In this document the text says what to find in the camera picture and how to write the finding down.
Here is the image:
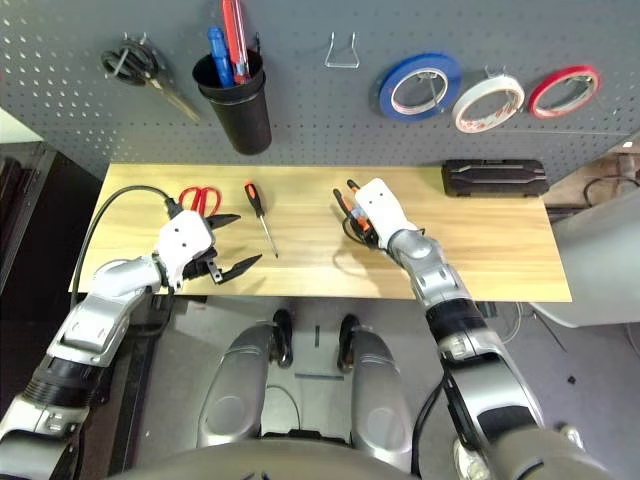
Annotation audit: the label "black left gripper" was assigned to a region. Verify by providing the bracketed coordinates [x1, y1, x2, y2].
[182, 212, 264, 286]

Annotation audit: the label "orange black pliers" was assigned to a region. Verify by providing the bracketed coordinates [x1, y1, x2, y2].
[333, 178, 374, 241]

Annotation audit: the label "orange black screwdriver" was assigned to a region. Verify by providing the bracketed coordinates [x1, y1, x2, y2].
[243, 180, 280, 259]

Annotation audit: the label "red handled scissors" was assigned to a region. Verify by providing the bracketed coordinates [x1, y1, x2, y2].
[178, 185, 223, 217]

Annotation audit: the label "white tape roll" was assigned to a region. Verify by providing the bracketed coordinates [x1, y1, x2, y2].
[452, 74, 526, 135]

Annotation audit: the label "metal pegboard hook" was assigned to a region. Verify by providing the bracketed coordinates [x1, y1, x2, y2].
[483, 67, 517, 102]
[417, 69, 447, 102]
[122, 32, 151, 77]
[574, 74, 601, 97]

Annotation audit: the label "grey perforated pegboard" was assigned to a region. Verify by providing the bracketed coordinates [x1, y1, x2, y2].
[0, 0, 640, 167]

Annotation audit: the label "black left robot foot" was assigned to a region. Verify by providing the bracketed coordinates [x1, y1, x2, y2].
[272, 308, 295, 369]

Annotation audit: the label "black robot foot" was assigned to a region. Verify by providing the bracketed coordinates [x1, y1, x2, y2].
[272, 308, 295, 369]
[337, 313, 360, 371]

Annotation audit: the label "black right robot foot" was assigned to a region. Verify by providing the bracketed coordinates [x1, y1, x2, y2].
[337, 313, 360, 371]

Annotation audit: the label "black plastic cup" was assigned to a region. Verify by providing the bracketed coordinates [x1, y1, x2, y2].
[192, 48, 273, 156]

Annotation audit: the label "black tool case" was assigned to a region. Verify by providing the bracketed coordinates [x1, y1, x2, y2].
[441, 158, 550, 200]

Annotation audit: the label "silver left robot leg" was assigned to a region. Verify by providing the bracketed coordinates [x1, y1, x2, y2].
[197, 322, 279, 449]

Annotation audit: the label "silver robot leg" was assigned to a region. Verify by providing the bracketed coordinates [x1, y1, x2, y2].
[197, 322, 279, 449]
[349, 324, 416, 471]

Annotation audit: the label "blue tape roll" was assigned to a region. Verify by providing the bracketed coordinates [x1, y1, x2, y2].
[378, 53, 463, 121]

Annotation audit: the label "silver right robot leg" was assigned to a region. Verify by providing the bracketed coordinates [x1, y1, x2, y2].
[349, 324, 416, 471]

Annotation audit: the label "red tape roll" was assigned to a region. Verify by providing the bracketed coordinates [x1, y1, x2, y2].
[528, 64, 602, 119]

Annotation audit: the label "large white rounded cabinet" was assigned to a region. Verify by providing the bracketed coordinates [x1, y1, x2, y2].
[529, 184, 640, 329]

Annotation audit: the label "olive grey robot torso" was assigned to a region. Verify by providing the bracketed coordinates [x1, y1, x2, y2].
[107, 424, 621, 480]

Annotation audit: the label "white sneaker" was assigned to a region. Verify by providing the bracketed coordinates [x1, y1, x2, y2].
[560, 424, 585, 450]
[452, 439, 489, 480]

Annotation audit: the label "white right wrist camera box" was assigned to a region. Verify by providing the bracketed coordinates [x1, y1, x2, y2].
[353, 178, 420, 250]

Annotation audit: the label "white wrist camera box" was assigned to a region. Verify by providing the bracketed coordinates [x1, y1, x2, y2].
[353, 178, 420, 250]
[154, 209, 217, 292]

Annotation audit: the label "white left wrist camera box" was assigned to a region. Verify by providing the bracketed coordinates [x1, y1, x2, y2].
[154, 209, 217, 292]

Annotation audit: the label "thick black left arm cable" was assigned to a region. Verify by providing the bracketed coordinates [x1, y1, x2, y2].
[69, 185, 184, 301]

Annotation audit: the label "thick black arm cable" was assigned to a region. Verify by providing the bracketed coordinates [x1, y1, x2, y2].
[409, 369, 457, 476]
[69, 185, 184, 301]

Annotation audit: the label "black handled scissors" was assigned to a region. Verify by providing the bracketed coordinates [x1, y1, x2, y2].
[99, 32, 201, 124]

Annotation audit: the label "wide wire pegboard hook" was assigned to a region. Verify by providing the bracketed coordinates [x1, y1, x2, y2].
[324, 32, 361, 69]

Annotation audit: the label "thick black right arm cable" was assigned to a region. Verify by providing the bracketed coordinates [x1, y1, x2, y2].
[409, 369, 457, 476]

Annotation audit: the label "blue handled screwdriver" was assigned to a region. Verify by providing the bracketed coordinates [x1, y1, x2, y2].
[207, 25, 235, 87]

